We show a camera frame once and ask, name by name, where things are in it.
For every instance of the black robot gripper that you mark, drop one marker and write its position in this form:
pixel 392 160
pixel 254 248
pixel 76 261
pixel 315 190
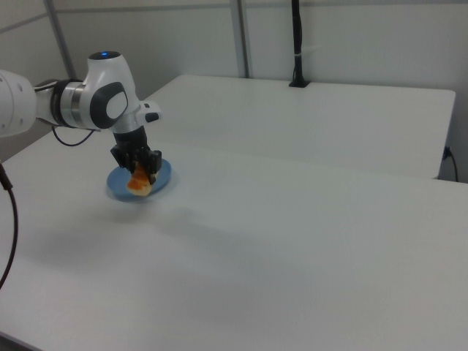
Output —
pixel 129 140

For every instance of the orange glazed bread loaf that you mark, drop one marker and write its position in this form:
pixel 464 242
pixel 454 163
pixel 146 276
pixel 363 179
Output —
pixel 139 184

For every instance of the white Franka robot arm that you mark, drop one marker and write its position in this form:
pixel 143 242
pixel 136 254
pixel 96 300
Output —
pixel 109 73

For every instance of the blue round plate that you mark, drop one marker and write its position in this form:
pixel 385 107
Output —
pixel 116 184

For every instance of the grey metal partition post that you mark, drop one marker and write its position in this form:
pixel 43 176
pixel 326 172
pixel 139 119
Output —
pixel 240 36
pixel 60 40

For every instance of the black camera pole white band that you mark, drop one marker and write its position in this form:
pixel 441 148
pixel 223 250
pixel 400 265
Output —
pixel 299 55

